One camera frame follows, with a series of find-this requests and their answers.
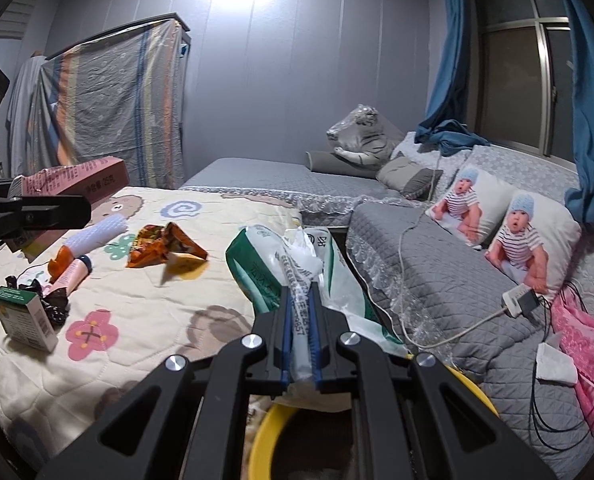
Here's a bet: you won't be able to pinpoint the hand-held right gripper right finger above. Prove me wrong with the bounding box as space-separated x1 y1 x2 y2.
311 282 560 480

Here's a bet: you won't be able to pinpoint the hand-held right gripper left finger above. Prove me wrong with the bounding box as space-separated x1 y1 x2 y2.
36 282 298 480

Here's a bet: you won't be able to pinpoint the pink cardboard box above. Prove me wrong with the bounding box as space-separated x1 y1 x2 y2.
4 156 130 261

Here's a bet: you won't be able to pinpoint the large green white plastic package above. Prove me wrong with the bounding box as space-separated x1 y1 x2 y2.
225 225 413 408

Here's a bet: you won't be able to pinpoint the pink tube with blue cap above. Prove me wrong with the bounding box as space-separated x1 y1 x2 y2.
42 254 94 297

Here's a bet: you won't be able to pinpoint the yellow rimmed black bin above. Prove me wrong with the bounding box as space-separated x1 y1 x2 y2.
248 364 500 480

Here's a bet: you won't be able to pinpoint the grey hanging cloth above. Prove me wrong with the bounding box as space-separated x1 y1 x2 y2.
4 54 48 176

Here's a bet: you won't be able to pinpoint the white nubby bottle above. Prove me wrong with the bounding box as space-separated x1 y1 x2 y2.
63 214 128 257

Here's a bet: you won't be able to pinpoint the white air conditioner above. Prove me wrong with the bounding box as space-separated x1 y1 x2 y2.
0 0 50 41

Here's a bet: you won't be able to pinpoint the small black crumpled wrapper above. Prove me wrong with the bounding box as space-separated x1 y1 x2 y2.
4 275 70 327

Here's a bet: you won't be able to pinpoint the orange snack wrapper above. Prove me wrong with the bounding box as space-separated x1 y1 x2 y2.
126 222 209 275

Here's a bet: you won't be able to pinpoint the small green white box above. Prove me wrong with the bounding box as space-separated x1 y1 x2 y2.
0 285 59 353

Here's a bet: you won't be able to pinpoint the striped floral hanging sheet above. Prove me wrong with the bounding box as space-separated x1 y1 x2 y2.
10 17 190 188

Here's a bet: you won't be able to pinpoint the grey quilted lace-edged sofa cover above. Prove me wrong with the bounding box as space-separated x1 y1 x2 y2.
346 195 594 480

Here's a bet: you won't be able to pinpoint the grey bed with lace edge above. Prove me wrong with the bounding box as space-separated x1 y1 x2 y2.
179 157 408 211

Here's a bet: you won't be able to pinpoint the grey bolster pillow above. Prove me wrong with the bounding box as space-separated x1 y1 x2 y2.
304 150 383 180

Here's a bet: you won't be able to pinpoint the grey square cushion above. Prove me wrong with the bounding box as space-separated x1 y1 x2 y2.
376 155 444 200

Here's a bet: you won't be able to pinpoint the baby print pillow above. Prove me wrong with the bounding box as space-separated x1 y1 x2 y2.
425 166 515 248
484 189 582 297

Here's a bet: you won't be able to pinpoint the white power strip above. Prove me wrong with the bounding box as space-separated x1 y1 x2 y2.
501 284 542 319

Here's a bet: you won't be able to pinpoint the white tiger plush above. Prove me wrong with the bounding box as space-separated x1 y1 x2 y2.
326 104 403 168

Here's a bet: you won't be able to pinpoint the light grey patterned backrest cushion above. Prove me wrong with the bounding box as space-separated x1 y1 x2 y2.
464 144 582 206
391 131 472 181

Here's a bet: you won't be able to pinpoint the black plug adapter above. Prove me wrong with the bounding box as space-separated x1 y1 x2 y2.
519 289 542 318

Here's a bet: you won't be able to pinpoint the blue crumpled cloth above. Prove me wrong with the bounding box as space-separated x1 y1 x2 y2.
414 119 490 157

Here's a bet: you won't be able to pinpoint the white folded paper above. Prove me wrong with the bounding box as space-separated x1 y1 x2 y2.
534 342 578 387

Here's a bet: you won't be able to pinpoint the pink cloth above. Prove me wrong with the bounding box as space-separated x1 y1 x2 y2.
549 287 594 433

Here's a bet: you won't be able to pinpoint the blue curtain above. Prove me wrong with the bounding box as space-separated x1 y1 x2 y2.
557 0 594 233
416 0 472 143

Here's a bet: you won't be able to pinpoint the metal framed window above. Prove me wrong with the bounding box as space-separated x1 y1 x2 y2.
469 0 578 163

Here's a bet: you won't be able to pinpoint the white cable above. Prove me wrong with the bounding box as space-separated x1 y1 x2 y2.
397 147 508 351

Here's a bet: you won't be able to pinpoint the black cables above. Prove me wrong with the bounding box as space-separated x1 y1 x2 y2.
527 280 594 461

